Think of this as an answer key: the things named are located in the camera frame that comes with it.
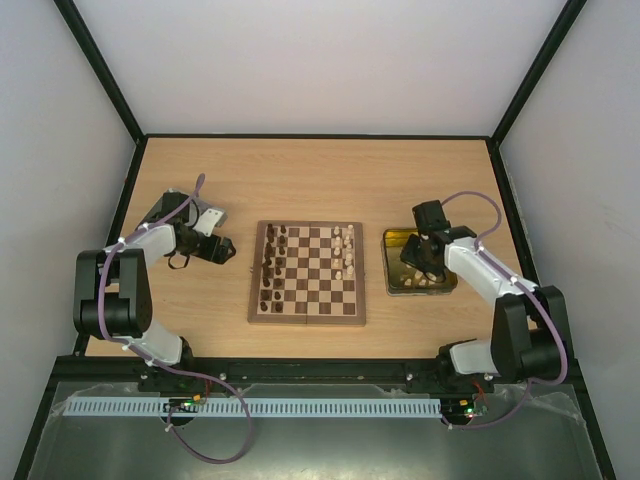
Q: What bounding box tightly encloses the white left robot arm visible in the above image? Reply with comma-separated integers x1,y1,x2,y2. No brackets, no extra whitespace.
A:
73,189,236,369

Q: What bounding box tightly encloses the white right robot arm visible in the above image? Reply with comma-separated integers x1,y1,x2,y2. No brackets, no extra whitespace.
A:
400,200,571,392

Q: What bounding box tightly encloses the wooden chess board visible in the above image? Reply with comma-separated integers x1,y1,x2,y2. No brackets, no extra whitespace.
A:
247,220,366,326

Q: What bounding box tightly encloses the gold metal tin tray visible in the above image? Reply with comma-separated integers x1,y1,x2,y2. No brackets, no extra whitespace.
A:
381,228,458,296

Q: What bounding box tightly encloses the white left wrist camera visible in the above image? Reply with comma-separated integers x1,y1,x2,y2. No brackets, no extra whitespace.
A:
193,207,227,237

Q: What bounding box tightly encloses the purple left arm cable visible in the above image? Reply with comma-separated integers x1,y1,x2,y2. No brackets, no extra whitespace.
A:
97,172,255,463

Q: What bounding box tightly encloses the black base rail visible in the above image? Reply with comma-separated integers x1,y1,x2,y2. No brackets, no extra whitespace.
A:
49,355,584,396

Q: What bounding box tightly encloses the slotted white cable duct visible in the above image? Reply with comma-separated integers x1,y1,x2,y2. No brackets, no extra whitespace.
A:
63,397,441,419

